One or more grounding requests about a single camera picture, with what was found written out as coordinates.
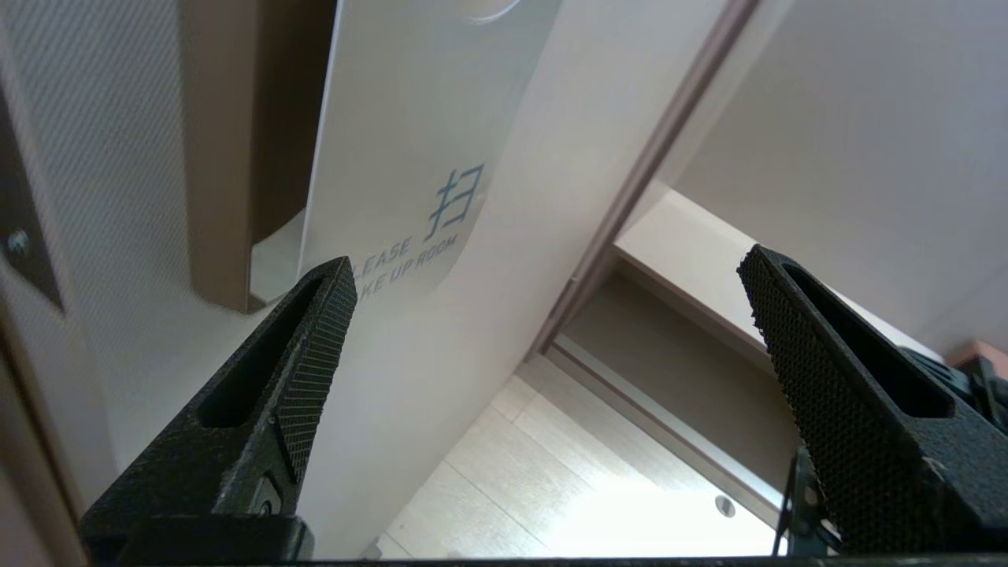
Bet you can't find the white room door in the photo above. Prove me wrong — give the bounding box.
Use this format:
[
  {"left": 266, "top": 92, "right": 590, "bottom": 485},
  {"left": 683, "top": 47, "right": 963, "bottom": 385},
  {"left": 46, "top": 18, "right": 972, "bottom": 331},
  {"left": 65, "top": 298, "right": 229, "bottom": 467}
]
[{"left": 0, "top": 0, "right": 757, "bottom": 561}]

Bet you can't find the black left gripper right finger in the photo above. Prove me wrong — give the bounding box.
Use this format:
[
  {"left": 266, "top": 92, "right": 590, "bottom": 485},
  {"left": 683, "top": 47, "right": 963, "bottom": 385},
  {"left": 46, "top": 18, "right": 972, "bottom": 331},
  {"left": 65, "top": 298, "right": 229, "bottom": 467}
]
[{"left": 737, "top": 244, "right": 1008, "bottom": 554}]

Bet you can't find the blue and white door hanger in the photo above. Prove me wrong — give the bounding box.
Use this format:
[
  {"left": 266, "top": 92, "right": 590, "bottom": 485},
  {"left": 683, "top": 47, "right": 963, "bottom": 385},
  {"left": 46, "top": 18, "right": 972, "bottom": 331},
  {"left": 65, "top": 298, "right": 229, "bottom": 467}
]
[{"left": 298, "top": 0, "right": 565, "bottom": 306}]

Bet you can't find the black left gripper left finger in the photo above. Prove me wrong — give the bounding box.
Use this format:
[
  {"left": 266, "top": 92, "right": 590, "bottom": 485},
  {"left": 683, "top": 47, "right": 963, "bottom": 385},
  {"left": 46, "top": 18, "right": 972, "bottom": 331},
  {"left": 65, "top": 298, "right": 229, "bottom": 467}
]
[{"left": 79, "top": 256, "right": 358, "bottom": 561}]

